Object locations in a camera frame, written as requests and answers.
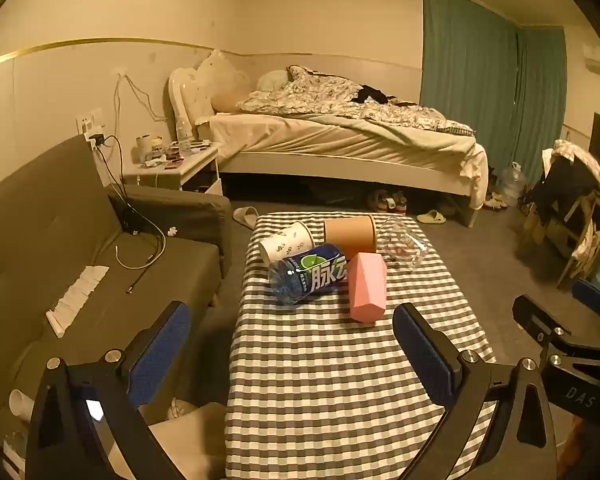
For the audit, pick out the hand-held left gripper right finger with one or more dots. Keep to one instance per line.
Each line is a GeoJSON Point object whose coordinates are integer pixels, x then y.
{"type": "Point", "coordinates": [421, 344]}

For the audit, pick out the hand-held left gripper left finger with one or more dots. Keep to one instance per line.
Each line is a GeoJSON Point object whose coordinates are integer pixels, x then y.
{"type": "Point", "coordinates": [164, 336]}

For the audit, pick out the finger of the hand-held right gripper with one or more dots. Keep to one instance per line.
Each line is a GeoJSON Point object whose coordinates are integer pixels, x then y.
{"type": "Point", "coordinates": [594, 296]}
{"type": "Point", "coordinates": [530, 311]}

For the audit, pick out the clear plastic cup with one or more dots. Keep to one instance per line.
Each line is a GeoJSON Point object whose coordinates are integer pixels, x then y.
{"type": "Point", "coordinates": [402, 242]}

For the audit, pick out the brown paper cup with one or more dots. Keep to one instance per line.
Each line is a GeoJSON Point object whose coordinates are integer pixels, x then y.
{"type": "Point", "coordinates": [350, 235]}

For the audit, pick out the white patterned paper cup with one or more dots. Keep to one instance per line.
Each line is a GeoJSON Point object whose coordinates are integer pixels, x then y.
{"type": "Point", "coordinates": [286, 243]}

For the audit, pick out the plain white cup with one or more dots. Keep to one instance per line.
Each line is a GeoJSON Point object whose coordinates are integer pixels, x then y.
{"type": "Point", "coordinates": [20, 404]}

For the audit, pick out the wooden chair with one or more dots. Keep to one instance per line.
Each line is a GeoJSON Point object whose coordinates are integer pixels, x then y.
{"type": "Point", "coordinates": [577, 250]}

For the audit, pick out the pink box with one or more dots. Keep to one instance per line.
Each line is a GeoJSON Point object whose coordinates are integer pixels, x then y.
{"type": "Point", "coordinates": [366, 290]}

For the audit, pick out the white paper strip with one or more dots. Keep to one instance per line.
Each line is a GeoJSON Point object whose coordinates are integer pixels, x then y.
{"type": "Point", "coordinates": [77, 300]}

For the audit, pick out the checked tablecloth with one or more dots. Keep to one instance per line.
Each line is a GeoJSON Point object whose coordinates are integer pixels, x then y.
{"type": "Point", "coordinates": [330, 385]}

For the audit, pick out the beige cushion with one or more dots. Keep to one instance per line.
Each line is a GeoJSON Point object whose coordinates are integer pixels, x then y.
{"type": "Point", "coordinates": [190, 440]}

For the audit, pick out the pile of clothes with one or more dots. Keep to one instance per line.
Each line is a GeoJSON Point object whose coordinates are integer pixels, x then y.
{"type": "Point", "coordinates": [565, 185]}

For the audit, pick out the beige slipper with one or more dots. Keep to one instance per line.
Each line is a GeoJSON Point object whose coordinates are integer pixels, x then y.
{"type": "Point", "coordinates": [244, 216]}
{"type": "Point", "coordinates": [431, 217]}

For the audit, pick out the large water jug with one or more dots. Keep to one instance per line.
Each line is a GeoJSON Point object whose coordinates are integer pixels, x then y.
{"type": "Point", "coordinates": [510, 182]}

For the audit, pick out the blue plastic drink bottle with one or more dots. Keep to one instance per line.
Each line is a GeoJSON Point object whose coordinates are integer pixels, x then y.
{"type": "Point", "coordinates": [310, 274]}

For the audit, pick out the pair of shoes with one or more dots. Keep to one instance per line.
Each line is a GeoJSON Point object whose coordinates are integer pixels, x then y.
{"type": "Point", "coordinates": [386, 201]}

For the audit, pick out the white nightstand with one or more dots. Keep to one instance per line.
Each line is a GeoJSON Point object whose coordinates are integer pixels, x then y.
{"type": "Point", "coordinates": [190, 170]}

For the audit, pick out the grey sofa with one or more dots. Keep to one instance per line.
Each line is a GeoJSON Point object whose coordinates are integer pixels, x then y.
{"type": "Point", "coordinates": [30, 220]}

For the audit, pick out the clear water bottle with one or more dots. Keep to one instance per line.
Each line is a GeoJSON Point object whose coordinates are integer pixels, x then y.
{"type": "Point", "coordinates": [183, 131]}

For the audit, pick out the black charger plug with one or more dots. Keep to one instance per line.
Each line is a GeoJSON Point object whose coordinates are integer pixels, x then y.
{"type": "Point", "coordinates": [98, 139]}

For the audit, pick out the white bed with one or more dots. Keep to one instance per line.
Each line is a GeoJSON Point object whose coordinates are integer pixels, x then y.
{"type": "Point", "coordinates": [340, 145]}

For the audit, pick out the green curtain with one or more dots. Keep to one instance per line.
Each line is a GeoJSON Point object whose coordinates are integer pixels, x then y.
{"type": "Point", "coordinates": [470, 85]}

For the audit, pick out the black garment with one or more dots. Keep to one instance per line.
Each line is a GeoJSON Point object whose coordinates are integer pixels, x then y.
{"type": "Point", "coordinates": [371, 94]}

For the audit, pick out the patterned quilt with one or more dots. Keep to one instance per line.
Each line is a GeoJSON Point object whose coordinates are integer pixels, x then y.
{"type": "Point", "coordinates": [320, 95]}

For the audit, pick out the white wall socket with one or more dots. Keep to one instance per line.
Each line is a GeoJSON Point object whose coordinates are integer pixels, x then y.
{"type": "Point", "coordinates": [90, 121]}

